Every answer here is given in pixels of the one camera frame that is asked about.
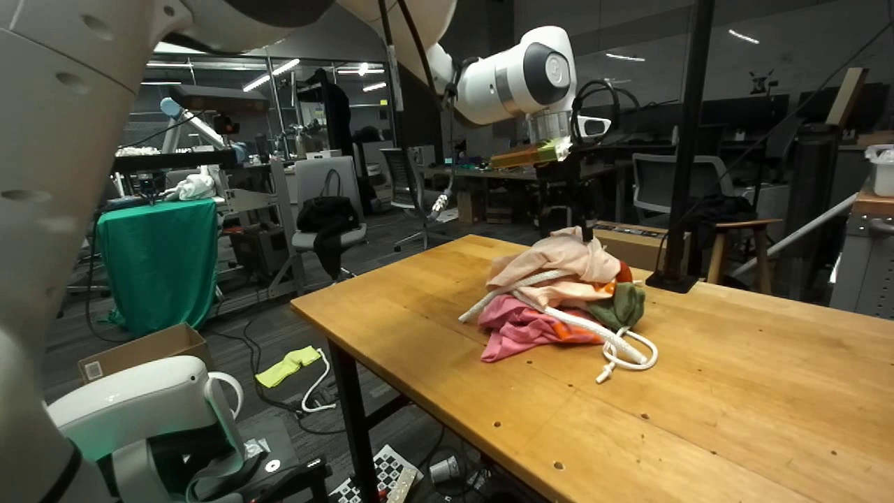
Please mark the green cloth cover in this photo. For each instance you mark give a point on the green cloth cover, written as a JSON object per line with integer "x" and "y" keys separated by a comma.
{"x": 157, "y": 269}

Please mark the black vertical pole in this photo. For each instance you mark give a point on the black vertical pole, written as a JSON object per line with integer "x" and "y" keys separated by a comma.
{"x": 687, "y": 140}

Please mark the wooden stool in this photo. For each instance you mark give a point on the wooden stool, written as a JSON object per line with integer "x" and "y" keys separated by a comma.
{"x": 745, "y": 226}

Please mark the black horizontal bar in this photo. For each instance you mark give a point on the black horizontal bar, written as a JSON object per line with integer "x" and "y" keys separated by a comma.
{"x": 176, "y": 157}

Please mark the orange plush ball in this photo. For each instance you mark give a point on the orange plush ball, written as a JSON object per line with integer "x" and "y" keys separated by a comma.
{"x": 623, "y": 275}

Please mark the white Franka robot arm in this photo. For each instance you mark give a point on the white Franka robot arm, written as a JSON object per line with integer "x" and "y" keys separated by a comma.
{"x": 56, "y": 140}

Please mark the leaning wooden plank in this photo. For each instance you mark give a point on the leaning wooden plank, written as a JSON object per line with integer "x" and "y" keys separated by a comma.
{"x": 844, "y": 94}

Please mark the flat brown cardboard box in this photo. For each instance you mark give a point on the flat brown cardboard box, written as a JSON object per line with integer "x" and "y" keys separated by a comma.
{"x": 140, "y": 350}

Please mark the olive wrist camera box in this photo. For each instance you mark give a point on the olive wrist camera box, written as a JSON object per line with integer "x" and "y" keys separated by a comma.
{"x": 525, "y": 156}

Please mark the black handbag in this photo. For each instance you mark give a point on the black handbag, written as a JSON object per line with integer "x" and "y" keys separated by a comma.
{"x": 324, "y": 216}

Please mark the pink cloth orange print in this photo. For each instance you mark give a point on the pink cloth orange print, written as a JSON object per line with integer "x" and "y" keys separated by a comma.
{"x": 518, "y": 332}

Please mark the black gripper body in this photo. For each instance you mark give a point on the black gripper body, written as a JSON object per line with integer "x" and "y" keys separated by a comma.
{"x": 574, "y": 178}

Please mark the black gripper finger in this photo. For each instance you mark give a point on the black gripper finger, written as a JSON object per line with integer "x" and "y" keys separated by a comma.
{"x": 584, "y": 220}

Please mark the cardboard box white label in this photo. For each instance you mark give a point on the cardboard box white label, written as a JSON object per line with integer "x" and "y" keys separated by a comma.
{"x": 633, "y": 248}

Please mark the wooden top workbench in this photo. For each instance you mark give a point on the wooden top workbench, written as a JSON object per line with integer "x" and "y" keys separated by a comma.
{"x": 866, "y": 262}

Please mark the checkerboard calibration card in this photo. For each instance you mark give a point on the checkerboard calibration card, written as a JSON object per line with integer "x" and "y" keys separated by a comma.
{"x": 391, "y": 472}

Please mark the black metal table leg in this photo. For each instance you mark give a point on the black metal table leg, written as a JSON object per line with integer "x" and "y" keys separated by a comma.
{"x": 354, "y": 420}

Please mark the yellow green object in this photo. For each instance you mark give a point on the yellow green object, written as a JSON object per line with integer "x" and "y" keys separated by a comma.
{"x": 288, "y": 368}

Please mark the light pink cloth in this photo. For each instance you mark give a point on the light pink cloth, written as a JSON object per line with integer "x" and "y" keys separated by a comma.
{"x": 559, "y": 256}

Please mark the silver metal pole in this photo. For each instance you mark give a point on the silver metal pole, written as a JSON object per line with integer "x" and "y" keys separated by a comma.
{"x": 801, "y": 234}

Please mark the white plastic bin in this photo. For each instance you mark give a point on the white plastic bin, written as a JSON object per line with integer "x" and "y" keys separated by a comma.
{"x": 882, "y": 173}

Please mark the gray office chair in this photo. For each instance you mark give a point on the gray office chair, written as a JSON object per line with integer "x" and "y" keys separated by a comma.
{"x": 653, "y": 185}

